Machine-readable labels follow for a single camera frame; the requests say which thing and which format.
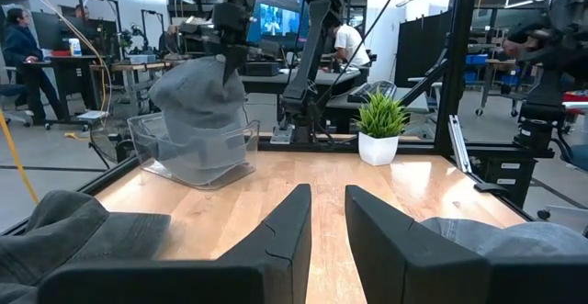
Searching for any white square plant pot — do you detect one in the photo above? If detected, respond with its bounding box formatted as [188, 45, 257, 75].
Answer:
[357, 131, 401, 167]

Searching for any black control box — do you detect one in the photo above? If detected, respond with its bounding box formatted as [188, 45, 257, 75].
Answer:
[468, 154, 537, 209]

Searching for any wooden top workbench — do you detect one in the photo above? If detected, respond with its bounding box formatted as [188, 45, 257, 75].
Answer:
[89, 59, 176, 112]

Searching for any black metal table frame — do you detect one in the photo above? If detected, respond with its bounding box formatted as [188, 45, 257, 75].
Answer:
[0, 0, 560, 239]

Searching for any black computer keyboard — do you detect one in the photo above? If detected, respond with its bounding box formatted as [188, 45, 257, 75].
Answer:
[346, 80, 399, 105]

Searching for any green artificial plant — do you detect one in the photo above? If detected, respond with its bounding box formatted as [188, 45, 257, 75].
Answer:
[354, 90, 412, 140]

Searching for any clear plastic bin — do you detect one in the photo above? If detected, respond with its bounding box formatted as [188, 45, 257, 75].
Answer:
[127, 112, 261, 191]

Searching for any dark charcoal baseball cap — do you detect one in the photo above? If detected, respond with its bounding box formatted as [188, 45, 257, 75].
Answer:
[0, 188, 172, 304]

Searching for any thin yellow hanging cable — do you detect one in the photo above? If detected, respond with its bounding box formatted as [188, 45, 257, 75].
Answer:
[25, 0, 114, 141]

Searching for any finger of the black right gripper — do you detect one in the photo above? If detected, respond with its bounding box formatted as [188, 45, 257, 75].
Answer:
[222, 43, 250, 85]

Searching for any large blue display screen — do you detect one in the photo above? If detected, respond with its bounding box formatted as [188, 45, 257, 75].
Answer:
[247, 0, 310, 51]

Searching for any black room partition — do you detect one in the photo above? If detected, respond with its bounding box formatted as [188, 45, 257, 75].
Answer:
[394, 12, 454, 90]

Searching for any person's hand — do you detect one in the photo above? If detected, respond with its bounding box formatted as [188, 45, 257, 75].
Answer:
[502, 31, 543, 60]

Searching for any silver aluminium bar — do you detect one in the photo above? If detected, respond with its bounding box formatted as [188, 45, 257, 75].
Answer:
[447, 114, 473, 175]

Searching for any thick yellow cable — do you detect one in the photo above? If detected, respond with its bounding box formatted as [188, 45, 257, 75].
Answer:
[0, 109, 41, 206]

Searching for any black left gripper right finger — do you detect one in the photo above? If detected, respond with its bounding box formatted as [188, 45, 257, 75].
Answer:
[344, 184, 588, 304]

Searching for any blue-grey denim cap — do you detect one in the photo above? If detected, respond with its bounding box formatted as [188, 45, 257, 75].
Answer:
[419, 215, 588, 258]
[147, 54, 250, 186]

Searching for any black office desk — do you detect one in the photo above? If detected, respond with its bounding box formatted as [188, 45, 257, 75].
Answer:
[240, 68, 364, 96]
[22, 54, 109, 131]

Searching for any black floor fan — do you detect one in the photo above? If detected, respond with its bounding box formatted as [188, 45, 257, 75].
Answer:
[88, 110, 135, 168]

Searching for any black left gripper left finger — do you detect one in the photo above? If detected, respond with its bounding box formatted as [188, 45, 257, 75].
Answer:
[36, 183, 314, 304]

